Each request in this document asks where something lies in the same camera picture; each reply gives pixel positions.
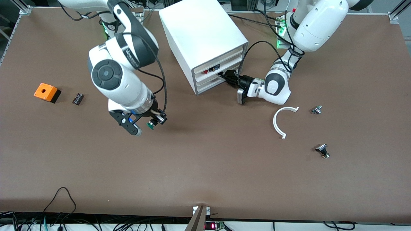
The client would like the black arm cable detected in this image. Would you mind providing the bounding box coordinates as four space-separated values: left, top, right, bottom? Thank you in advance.
239 0 305 76
122 32 168 113

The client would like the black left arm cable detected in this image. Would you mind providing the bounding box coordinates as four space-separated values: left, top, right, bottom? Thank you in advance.
239 0 305 76

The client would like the orange button box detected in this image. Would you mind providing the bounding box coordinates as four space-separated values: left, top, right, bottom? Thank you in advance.
34 83 61 104

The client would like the thin black table cable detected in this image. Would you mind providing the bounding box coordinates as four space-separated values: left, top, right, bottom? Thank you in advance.
228 14 284 29

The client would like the black key switch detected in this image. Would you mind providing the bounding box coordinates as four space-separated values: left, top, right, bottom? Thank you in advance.
315 144 330 159

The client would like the white plastic drawer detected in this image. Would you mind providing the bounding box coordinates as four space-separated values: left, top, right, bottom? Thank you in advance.
196 66 242 94
194 55 243 84
193 47 245 76

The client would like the looped black cable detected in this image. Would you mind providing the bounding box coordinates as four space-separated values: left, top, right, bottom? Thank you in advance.
43 187 77 222

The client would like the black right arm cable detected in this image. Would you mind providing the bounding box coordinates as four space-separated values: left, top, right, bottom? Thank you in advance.
122 32 168 113

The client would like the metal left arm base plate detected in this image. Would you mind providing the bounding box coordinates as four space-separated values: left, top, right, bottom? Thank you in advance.
277 18 297 49

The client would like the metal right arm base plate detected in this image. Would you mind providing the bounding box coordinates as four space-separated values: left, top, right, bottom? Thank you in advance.
130 8 144 25

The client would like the white drawer cabinet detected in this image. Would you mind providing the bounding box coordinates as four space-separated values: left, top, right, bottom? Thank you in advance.
159 0 249 95

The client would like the white curved plastic strip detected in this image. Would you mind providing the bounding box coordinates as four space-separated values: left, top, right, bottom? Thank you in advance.
273 106 300 140

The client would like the aluminium frame profile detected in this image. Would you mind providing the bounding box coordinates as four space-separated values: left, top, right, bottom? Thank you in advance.
10 0 32 15
388 0 411 25

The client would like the device with red display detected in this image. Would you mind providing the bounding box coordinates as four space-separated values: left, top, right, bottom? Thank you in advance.
205 221 225 231

